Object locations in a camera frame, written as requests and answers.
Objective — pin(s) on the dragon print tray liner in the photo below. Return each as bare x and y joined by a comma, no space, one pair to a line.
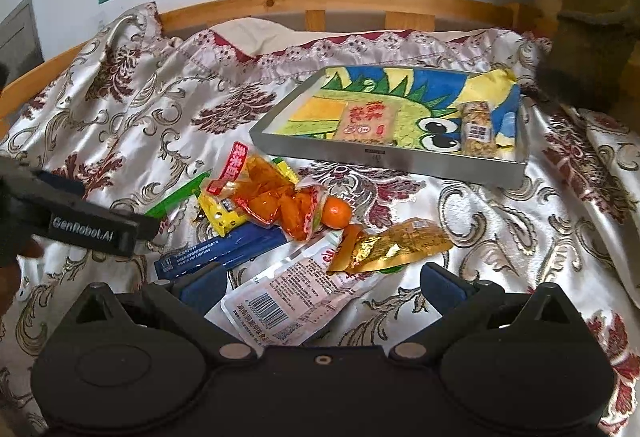
400,92

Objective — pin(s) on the grey metal tray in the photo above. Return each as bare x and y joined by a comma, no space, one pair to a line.
400,162

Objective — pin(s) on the orange snack bag red label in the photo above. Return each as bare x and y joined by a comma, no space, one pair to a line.
280,209

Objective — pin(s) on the green stick packet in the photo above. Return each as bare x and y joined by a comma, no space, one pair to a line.
182,198

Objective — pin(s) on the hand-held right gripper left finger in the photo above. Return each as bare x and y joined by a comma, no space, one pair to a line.
199,291

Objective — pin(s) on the yellow snack packet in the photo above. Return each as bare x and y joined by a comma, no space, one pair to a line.
222,216

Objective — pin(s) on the clear granola bar packet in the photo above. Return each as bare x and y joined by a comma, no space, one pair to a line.
477,128

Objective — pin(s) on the floral satin blanket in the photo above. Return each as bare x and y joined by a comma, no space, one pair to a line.
150,117

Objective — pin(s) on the person's left hand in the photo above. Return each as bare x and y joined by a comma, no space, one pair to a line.
31,248

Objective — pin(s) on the white clear snack packet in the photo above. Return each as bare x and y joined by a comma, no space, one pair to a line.
295,299

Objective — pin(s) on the golden snack packet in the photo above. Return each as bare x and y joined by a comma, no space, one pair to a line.
400,244

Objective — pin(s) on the grey wall panel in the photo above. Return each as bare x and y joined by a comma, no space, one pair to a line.
20,42

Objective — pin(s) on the brown square snack packet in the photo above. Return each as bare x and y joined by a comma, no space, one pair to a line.
361,123

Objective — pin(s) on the mandarin orange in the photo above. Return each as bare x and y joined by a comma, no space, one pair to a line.
336,213

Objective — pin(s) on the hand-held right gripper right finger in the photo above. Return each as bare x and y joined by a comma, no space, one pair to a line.
441,286

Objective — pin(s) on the long blue packet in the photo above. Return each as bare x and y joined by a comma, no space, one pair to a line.
220,256

